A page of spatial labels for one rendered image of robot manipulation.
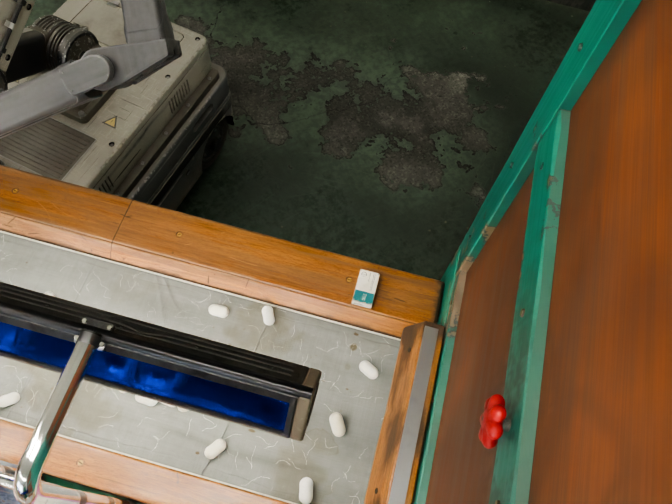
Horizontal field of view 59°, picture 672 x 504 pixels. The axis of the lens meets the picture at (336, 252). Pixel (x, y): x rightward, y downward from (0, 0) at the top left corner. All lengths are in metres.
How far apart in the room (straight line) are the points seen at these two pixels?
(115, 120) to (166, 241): 0.61
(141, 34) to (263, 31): 1.60
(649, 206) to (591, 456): 0.15
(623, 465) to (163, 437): 0.77
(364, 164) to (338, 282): 1.09
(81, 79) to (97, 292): 0.38
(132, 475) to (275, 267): 0.40
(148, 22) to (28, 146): 0.82
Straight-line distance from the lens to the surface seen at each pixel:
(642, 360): 0.36
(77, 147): 1.62
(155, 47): 0.89
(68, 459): 1.02
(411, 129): 2.20
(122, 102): 1.67
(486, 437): 0.50
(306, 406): 0.63
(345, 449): 0.99
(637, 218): 0.41
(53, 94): 0.96
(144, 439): 1.02
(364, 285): 1.02
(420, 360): 0.91
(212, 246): 1.07
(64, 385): 0.65
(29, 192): 1.22
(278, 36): 2.46
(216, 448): 0.97
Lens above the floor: 1.72
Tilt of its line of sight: 64 degrees down
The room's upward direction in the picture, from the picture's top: 8 degrees clockwise
